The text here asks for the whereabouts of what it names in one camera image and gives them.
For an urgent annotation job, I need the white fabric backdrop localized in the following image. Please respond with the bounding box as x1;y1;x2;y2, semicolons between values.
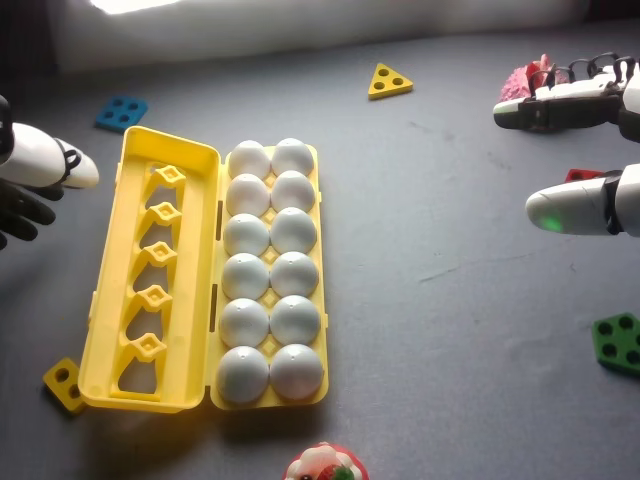
49;0;592;69

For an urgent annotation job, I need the grey table cloth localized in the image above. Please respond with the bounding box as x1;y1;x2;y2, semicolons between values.
0;19;640;480

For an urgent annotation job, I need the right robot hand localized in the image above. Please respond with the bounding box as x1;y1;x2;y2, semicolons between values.
492;52;640;237

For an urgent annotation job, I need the yellow egg carton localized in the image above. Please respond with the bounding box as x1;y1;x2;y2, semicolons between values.
78;125;332;415

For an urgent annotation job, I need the red block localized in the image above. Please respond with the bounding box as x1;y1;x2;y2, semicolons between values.
565;168;609;186

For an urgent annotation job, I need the yellow two-hole block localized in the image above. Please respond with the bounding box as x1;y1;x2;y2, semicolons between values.
42;357;87;416

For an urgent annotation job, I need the pink toy cake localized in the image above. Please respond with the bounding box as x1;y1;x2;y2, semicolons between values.
499;53;571;102

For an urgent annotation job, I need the blue square block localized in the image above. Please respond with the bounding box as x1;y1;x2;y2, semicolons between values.
94;96;150;134

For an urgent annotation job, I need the green pentagon block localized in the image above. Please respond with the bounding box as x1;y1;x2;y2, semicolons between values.
591;312;640;377

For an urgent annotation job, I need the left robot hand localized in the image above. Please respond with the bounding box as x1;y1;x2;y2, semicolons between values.
0;94;100;251

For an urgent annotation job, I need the strawberry cream toy cake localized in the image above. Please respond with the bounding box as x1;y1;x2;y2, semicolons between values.
282;440;371;480

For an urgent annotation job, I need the yellow triangle block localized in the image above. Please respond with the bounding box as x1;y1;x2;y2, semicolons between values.
368;62;415;101

